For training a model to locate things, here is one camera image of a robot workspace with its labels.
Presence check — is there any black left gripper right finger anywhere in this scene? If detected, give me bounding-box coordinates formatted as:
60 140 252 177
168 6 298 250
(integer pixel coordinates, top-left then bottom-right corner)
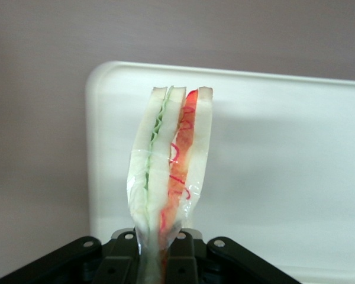
164 228 202 284

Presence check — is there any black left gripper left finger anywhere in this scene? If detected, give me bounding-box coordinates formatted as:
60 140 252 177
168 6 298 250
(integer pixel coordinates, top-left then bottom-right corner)
99 228 140 284

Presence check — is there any triangle sandwich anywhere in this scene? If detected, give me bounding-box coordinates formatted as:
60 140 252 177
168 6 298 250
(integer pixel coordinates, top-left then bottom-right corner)
126 85 214 284

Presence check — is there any cream rectangular plastic tray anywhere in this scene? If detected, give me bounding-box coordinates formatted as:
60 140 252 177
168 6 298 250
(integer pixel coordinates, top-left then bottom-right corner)
85 60 355 284

